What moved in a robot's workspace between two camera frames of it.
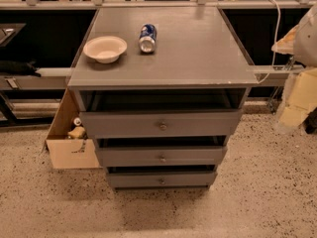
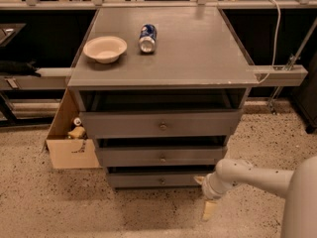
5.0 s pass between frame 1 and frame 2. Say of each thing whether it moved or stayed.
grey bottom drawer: stayed
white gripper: moved
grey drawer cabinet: stayed
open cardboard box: stayed
